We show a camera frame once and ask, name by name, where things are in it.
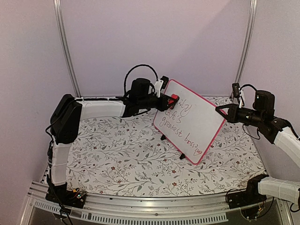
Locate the left aluminium frame post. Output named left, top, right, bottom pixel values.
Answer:
left=53, top=0, right=82, bottom=97

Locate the pink framed whiteboard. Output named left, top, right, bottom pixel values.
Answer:
left=153, top=80, right=225, bottom=165

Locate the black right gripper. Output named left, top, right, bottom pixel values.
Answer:
left=216, top=104, right=264, bottom=128

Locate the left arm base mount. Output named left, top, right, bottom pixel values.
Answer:
left=45, top=187, right=87, bottom=209

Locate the floral patterned table mat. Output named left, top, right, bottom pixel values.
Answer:
left=66, top=109, right=266, bottom=197

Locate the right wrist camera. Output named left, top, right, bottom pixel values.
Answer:
left=232, top=82, right=245, bottom=108

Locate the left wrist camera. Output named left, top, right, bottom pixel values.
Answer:
left=154, top=76, right=169, bottom=98

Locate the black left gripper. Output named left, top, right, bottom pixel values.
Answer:
left=139, top=94, right=177, bottom=113

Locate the front aluminium rail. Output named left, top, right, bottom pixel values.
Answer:
left=20, top=181, right=299, bottom=225

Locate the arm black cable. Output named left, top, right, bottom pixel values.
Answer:
left=123, top=64, right=160, bottom=94
left=241, top=83, right=263, bottom=140

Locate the right aluminium frame post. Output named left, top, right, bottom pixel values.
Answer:
left=230, top=0, right=258, bottom=99

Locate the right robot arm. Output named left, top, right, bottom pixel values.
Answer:
left=215, top=90, right=300, bottom=209

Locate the red whiteboard eraser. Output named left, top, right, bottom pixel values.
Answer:
left=171, top=94, right=180, bottom=101

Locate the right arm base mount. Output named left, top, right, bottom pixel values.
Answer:
left=225, top=190, right=267, bottom=209

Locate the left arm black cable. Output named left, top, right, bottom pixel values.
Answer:
left=123, top=64, right=160, bottom=94

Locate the aluminium frame post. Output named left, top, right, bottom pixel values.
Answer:
left=230, top=0, right=258, bottom=99
left=53, top=0, right=82, bottom=97

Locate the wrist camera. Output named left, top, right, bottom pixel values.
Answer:
left=232, top=82, right=245, bottom=108
left=154, top=76, right=169, bottom=98

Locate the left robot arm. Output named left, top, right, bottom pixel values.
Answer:
left=45, top=77, right=179, bottom=203

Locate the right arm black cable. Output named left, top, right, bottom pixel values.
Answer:
left=241, top=83, right=263, bottom=140

